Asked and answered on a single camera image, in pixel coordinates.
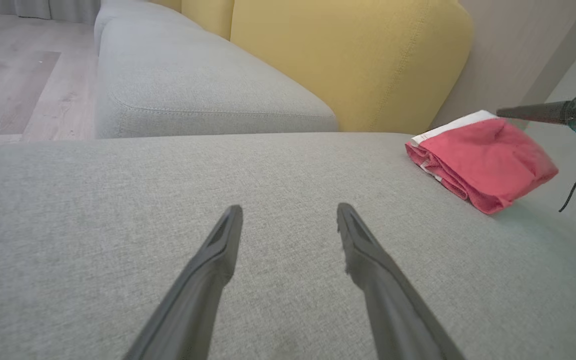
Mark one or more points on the yellow sofa back cushion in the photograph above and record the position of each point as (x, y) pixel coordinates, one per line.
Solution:
(348, 60)

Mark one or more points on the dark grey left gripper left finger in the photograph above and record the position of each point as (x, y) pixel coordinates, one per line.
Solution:
(198, 300)

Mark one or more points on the large grey sofa seat cushion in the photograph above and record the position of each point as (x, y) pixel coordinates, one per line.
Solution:
(118, 210)

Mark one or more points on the grey curtain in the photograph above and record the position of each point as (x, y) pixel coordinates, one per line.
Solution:
(33, 7)

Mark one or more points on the red shorts with white stripe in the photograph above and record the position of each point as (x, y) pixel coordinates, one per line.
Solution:
(483, 160)

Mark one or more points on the small grey sofa seat cushion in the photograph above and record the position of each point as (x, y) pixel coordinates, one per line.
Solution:
(188, 85)

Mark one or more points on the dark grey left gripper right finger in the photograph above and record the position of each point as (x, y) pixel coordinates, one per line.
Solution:
(388, 300)

